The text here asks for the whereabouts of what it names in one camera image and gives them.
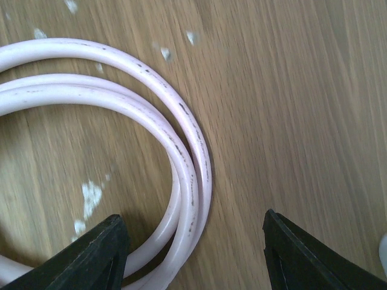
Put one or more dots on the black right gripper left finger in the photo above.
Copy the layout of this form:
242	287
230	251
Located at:
94	261

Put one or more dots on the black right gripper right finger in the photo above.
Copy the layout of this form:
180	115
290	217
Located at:
297	260

